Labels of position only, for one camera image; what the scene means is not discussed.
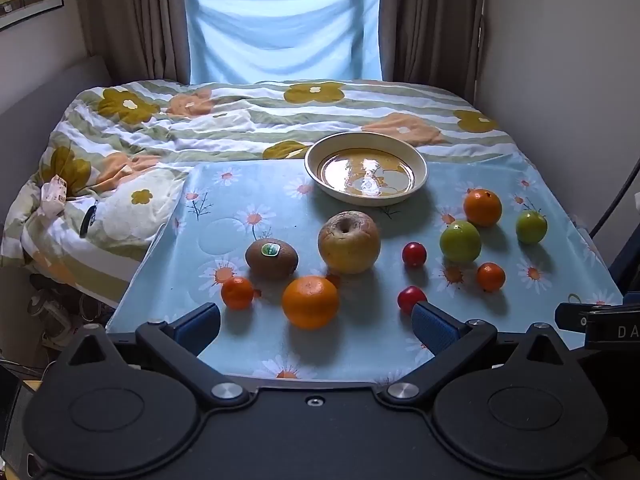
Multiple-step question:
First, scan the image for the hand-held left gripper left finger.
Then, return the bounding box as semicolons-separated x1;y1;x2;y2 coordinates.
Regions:
65;302;251;411

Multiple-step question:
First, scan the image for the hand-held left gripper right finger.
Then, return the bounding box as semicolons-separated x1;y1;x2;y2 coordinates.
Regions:
382;300;576;404

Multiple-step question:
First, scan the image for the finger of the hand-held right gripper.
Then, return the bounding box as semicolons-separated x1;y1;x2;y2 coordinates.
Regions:
555;301;591;333

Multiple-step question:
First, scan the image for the red tomato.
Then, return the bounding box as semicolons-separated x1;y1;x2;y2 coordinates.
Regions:
402;242;428;268
397;286;427;315

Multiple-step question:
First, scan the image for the large green apple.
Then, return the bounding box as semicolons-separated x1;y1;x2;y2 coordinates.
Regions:
439;220;482;264

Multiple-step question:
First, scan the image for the brown kiwi with sticker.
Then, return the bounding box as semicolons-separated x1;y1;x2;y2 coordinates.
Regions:
245;238;300;281

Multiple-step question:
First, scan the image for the large plain orange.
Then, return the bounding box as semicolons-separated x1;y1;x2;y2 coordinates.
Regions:
281;275;341;331

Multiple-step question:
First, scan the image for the yellow wrinkled apple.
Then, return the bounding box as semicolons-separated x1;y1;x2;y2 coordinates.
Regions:
318;210;381;275

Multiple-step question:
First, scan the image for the cream ceramic bowl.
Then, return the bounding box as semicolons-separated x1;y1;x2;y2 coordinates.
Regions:
304;131;429;207

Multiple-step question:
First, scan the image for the small green tomato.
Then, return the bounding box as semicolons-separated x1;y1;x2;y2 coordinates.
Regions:
515;210;549;245

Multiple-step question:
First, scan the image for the orange with dark stem mark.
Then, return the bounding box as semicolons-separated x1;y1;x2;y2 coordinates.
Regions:
463;188;503;227

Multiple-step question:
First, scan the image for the black oval object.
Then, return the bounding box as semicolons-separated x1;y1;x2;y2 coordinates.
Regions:
80;200;99;238

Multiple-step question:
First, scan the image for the light blue daisy cloth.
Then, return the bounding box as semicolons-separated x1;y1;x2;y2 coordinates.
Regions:
106;152;623;381

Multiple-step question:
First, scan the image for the floral striped blanket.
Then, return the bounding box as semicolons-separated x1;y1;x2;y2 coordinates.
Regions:
0;79;531;306

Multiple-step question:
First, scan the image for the grey headboard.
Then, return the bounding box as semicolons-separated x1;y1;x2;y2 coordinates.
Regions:
0;55;112;221

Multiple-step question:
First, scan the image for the light blue window cloth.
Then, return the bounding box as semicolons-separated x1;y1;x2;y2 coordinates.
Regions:
184;0;383;86

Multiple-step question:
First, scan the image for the beige right-side curtain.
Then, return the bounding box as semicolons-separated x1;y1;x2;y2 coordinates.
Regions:
377;0;488;101

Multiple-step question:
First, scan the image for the beige left-side curtain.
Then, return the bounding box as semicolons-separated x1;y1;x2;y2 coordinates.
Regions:
75;0;201;83

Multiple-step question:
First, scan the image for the black cable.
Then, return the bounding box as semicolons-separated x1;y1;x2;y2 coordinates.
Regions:
589;157;640;238

